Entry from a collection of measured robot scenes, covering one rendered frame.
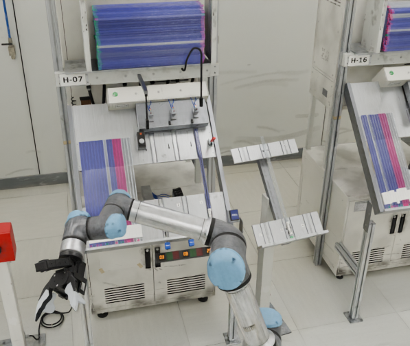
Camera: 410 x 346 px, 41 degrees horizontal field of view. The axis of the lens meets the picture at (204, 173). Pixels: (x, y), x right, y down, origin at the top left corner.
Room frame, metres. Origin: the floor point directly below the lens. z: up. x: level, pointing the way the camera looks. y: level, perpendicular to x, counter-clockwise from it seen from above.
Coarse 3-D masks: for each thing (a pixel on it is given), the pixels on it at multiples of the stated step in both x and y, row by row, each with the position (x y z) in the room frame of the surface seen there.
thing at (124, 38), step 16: (96, 16) 2.42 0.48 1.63; (112, 16) 2.44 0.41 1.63; (128, 16) 2.46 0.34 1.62; (144, 16) 2.47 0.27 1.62; (160, 16) 2.49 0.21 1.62; (176, 16) 2.51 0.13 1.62; (192, 16) 2.52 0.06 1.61; (96, 32) 2.42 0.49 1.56; (112, 32) 2.44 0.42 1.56; (128, 32) 2.46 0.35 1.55; (144, 32) 2.47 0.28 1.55; (160, 32) 2.49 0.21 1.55; (176, 32) 2.51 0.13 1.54; (192, 32) 2.52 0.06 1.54; (96, 48) 2.45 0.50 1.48; (112, 48) 2.44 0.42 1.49; (128, 48) 2.45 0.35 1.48; (144, 48) 2.47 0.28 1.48; (160, 48) 2.49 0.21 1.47; (176, 48) 2.51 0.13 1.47; (112, 64) 2.43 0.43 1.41; (128, 64) 2.45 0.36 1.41; (144, 64) 2.47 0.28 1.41; (160, 64) 2.49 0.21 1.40; (176, 64) 2.51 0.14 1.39
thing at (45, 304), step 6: (48, 294) 1.21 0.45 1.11; (54, 294) 1.23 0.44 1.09; (42, 300) 1.21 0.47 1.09; (48, 300) 1.21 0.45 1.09; (42, 306) 1.19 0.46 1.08; (48, 306) 1.21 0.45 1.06; (54, 306) 1.22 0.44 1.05; (36, 312) 1.17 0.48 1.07; (48, 312) 1.21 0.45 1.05; (36, 318) 1.17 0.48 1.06
